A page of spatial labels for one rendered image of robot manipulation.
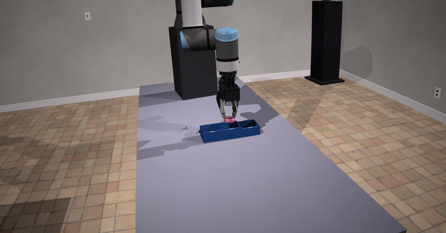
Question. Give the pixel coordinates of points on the pink rectangular block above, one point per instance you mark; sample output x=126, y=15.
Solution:
x=229, y=119

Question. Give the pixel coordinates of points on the blue rack of labelled bins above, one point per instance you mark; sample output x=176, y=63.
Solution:
x=225, y=131

